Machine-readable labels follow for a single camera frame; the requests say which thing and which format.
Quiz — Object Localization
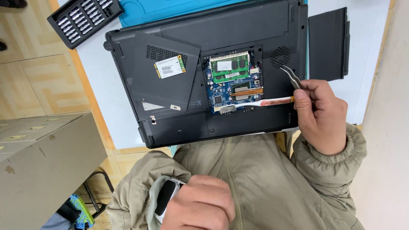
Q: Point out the black laptop access cover panel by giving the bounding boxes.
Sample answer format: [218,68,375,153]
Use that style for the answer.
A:
[131,31,201,113]

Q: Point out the black screwdriver bit set case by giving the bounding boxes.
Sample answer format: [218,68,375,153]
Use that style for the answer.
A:
[47,0,125,50]

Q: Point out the copper ribbon cable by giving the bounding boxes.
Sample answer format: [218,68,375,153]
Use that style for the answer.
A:
[230,88,264,97]

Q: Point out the green memory module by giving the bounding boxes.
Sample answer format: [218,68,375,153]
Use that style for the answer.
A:
[209,51,251,84]

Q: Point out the blue work mat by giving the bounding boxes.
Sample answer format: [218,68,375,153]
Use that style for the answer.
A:
[118,0,309,29]

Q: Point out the black laptop with open underside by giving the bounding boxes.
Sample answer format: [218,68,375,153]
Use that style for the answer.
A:
[104,0,309,149]

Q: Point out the person's right hand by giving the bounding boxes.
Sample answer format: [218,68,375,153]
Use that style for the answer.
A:
[293,79,349,156]

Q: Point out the person's left hand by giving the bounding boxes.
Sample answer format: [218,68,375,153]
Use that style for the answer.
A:
[160,174,236,230]

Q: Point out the black laptop battery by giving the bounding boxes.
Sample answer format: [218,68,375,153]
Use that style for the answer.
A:
[308,7,351,82]

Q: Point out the white toothbrush with orange handle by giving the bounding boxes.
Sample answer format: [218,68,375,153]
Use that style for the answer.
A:
[213,95,295,114]

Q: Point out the grey metal drawer cabinet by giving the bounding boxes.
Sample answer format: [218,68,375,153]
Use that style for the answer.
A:
[0,111,108,230]

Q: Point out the black metal stool frame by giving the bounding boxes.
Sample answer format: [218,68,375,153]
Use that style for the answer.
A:
[82,171,115,221]

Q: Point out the olive green jacket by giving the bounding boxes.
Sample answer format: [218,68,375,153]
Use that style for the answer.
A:
[172,130,323,230]

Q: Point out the small white-labelled wireless card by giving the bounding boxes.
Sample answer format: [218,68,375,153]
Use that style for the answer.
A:
[154,55,187,80]

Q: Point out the metal tweezers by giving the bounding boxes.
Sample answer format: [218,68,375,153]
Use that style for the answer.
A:
[279,65,305,91]

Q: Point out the white smartwatch with black screen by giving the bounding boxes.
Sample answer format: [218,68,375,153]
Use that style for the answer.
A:
[153,178,186,224]

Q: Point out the blue and green woven cushion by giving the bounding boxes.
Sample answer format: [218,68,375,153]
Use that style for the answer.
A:
[68,193,95,229]

